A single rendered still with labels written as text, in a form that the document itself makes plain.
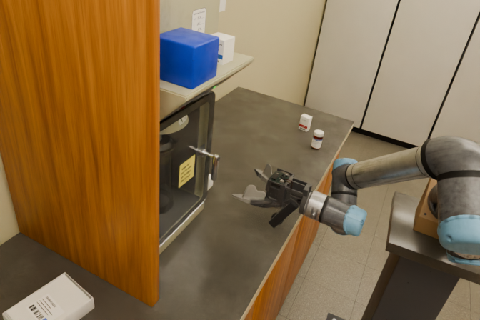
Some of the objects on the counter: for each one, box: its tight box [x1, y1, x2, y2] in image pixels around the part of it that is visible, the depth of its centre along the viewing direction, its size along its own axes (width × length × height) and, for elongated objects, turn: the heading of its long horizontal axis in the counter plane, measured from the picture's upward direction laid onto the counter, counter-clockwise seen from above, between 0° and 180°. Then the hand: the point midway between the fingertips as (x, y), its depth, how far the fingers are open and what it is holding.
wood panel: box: [0, 0, 160, 307], centre depth 73 cm, size 49×3×140 cm, turn 53°
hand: (243, 183), depth 114 cm, fingers open, 14 cm apart
